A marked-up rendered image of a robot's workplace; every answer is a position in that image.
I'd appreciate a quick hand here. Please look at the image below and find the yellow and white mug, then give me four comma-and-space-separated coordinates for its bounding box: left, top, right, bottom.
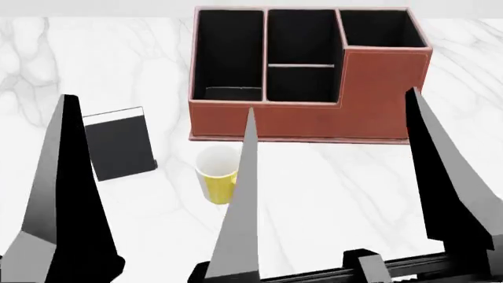
195, 145, 241, 205

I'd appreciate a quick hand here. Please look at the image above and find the black notebook with white strip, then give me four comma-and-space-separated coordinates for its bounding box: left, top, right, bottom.
82, 106, 160, 182

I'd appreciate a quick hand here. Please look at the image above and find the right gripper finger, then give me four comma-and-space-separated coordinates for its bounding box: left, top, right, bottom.
204, 105, 263, 281
404, 86, 503, 266

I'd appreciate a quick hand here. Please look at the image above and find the brown leather desk caddy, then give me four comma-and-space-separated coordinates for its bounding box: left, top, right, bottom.
187, 5, 434, 145

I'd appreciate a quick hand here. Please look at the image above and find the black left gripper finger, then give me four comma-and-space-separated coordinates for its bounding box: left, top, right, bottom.
0, 94, 127, 283

